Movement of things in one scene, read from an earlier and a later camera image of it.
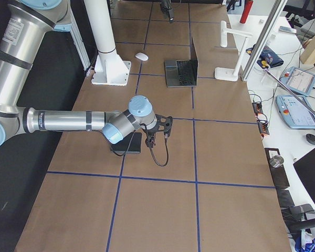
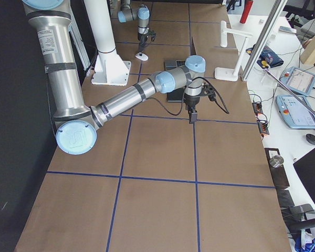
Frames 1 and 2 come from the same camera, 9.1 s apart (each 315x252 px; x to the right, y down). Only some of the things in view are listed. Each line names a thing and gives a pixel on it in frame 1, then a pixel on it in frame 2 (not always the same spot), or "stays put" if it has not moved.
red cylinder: x=248 y=6 stays put
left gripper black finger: x=171 y=14 -> x=143 y=38
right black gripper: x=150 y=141 -> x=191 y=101
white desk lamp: x=224 y=74 stays put
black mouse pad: x=135 y=146 -> x=176 y=95
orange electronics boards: x=263 y=125 stays put
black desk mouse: x=313 y=139 stays put
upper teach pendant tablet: x=299 y=81 stays put
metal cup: x=276 y=161 stays put
